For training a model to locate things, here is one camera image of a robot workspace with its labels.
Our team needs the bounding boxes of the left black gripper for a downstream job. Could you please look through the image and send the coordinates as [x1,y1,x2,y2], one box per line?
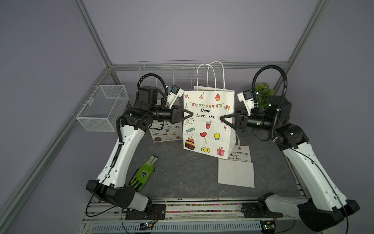
[151,105,193,125]

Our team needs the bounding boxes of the white party paper bag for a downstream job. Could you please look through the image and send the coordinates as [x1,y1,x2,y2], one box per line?
[218,145,255,188]

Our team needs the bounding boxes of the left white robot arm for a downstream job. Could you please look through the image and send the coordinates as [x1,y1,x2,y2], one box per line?
[86,85,193,216]

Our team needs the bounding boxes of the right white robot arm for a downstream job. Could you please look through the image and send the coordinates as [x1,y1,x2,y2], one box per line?
[221,92,360,232]

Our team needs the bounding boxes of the artificial plant in black vase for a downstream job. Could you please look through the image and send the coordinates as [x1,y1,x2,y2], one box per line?
[256,82,275,108]

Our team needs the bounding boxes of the green work glove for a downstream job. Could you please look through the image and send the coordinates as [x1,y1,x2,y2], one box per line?
[128,155,158,192]

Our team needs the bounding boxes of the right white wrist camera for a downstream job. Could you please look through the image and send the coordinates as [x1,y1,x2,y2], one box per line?
[237,90,255,116]

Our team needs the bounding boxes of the right black corrugated cable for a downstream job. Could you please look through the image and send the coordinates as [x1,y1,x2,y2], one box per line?
[252,65,289,138]

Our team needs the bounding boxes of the black corrugated cable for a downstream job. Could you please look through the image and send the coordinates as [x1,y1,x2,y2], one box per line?
[252,65,289,138]
[135,73,169,103]

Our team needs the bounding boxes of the white wire wall shelf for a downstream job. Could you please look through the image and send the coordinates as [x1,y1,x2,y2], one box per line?
[137,61,226,90]

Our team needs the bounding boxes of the left black corrugated cable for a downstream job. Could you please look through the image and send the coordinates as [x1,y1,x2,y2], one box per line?
[135,73,169,103]

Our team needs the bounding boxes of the white wire basket on left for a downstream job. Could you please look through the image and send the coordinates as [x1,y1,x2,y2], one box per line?
[76,85,129,132]

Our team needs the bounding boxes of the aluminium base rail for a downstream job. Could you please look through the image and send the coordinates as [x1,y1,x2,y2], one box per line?
[78,198,313,234]

